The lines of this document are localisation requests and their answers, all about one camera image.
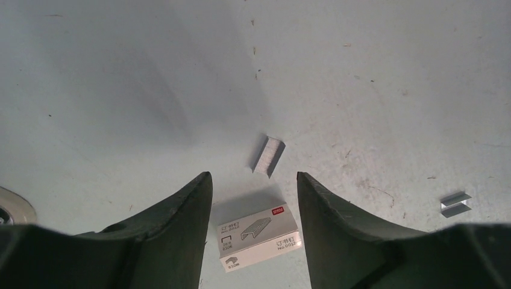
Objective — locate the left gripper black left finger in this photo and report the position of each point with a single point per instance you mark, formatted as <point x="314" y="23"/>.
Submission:
<point x="159" y="247"/>

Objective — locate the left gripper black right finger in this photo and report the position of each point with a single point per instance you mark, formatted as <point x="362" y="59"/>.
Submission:
<point x="348" y="247"/>

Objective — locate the white staple box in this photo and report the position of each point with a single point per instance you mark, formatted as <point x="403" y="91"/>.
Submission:
<point x="257" y="237"/>

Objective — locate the metal staple strip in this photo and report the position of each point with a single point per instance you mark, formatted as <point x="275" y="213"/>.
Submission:
<point x="454" y="204"/>
<point x="267" y="156"/>

